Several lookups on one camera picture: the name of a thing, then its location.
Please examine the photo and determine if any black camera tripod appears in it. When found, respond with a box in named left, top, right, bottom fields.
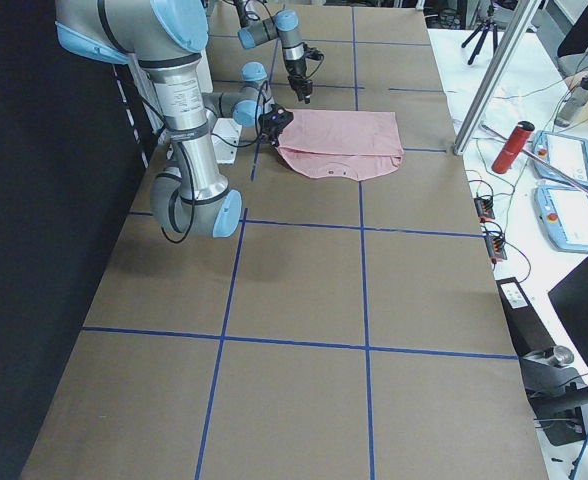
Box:
left=461, top=2, right=499, bottom=65

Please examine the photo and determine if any black metal clamp stand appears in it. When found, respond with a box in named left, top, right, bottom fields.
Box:
left=519, top=346, right=588, bottom=446

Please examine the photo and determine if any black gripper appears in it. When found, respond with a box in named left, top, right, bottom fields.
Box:
left=284, top=58, right=313, bottom=104
left=261, top=124, right=285, bottom=145

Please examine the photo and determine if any black office chair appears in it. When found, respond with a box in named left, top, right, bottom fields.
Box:
left=557, top=5, right=588, bottom=77

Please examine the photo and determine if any grey clear water bottle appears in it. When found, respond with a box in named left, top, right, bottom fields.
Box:
left=554, top=75, right=588, bottom=127

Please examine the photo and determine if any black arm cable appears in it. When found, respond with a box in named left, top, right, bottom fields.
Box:
left=158, top=82, right=280, bottom=246
left=233, top=0, right=325, bottom=84

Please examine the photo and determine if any pink snoopy t-shirt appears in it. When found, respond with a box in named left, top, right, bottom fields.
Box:
left=276, top=109, right=404, bottom=181

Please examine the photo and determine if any blue teach pendant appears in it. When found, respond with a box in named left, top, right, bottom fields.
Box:
left=534, top=186, right=588, bottom=254
left=532, top=131, right=588, bottom=187

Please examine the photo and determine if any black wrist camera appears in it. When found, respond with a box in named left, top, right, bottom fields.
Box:
left=303, top=43, right=324, bottom=62
left=259, top=104, right=294, bottom=131

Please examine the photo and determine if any reacher grabber stick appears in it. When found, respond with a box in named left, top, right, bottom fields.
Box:
left=481, top=121, right=588, bottom=196

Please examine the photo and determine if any black box with label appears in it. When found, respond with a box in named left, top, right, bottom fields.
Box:
left=496, top=277, right=556, bottom=357

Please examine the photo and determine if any upper orange black connector box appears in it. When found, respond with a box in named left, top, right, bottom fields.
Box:
left=474, top=196, right=495, bottom=223

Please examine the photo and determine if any upper blue teach pendant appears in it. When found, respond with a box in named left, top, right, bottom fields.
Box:
left=532, top=131, right=588, bottom=187

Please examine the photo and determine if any lower orange black connector box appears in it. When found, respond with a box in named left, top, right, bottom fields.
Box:
left=484, top=231, right=507, bottom=264

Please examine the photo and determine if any aluminium frame post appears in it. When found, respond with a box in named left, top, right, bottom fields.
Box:
left=452, top=0, right=540, bottom=156

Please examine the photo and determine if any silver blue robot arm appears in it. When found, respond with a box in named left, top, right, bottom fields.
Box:
left=232, top=1, right=323, bottom=104
left=56, top=1, right=293, bottom=238

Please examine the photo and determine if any lower blue teach pendant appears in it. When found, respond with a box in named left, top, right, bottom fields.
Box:
left=534, top=186, right=588, bottom=254

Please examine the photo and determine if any red water bottle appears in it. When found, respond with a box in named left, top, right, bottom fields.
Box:
left=491, top=121, right=535, bottom=174

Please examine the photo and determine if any white pedestal column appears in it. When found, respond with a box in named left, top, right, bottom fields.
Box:
left=165, top=0, right=245, bottom=166

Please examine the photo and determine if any orange black connector box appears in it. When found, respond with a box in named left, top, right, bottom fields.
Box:
left=474, top=196, right=495, bottom=223
left=484, top=231, right=507, bottom=264

